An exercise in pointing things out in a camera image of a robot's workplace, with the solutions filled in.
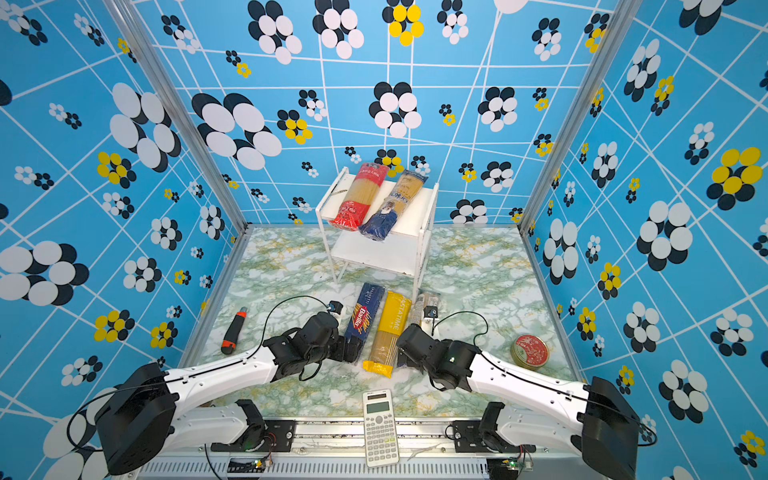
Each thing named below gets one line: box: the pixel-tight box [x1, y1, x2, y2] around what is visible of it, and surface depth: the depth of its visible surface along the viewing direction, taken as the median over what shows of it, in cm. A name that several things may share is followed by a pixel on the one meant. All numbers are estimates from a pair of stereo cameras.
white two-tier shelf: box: [315, 167, 439, 303], surface depth 82 cm
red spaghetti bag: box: [329, 162, 390, 231], surface depth 80 cm
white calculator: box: [362, 389, 400, 468], surface depth 75 cm
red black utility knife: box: [220, 306, 248, 355], surface depth 93 cm
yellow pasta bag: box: [362, 291, 412, 378], surface depth 91 cm
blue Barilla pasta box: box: [344, 283, 385, 347], surface depth 95 cm
